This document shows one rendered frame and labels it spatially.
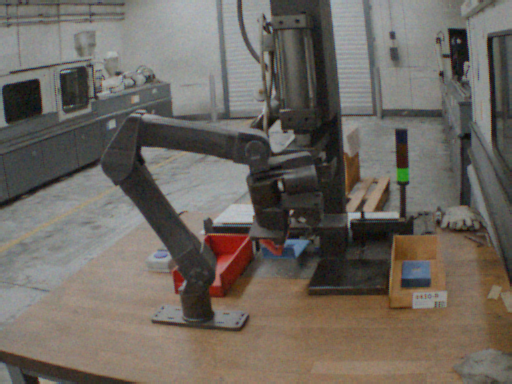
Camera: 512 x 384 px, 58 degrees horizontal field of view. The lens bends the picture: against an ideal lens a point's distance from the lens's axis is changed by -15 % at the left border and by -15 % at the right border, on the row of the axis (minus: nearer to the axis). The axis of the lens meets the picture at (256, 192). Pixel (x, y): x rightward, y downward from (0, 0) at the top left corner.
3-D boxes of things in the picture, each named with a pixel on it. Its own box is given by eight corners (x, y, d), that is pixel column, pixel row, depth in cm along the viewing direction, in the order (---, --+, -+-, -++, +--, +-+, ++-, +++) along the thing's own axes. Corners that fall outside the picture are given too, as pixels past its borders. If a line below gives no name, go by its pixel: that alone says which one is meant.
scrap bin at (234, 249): (175, 294, 120) (171, 271, 119) (210, 254, 144) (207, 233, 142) (224, 298, 117) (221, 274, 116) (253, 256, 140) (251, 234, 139)
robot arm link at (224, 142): (271, 129, 102) (117, 107, 100) (274, 137, 94) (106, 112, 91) (260, 191, 105) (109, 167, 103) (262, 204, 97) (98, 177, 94)
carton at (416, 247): (388, 312, 104) (389, 278, 102) (392, 264, 127) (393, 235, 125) (445, 310, 101) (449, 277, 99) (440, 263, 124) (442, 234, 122)
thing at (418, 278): (400, 289, 111) (400, 277, 110) (403, 262, 125) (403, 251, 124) (430, 289, 108) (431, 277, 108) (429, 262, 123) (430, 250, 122)
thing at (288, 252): (261, 259, 112) (260, 246, 112) (280, 241, 127) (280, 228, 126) (294, 261, 110) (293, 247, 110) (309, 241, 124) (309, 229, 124)
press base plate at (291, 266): (180, 283, 133) (178, 273, 133) (237, 220, 180) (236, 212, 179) (440, 287, 116) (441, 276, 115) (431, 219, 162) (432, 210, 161)
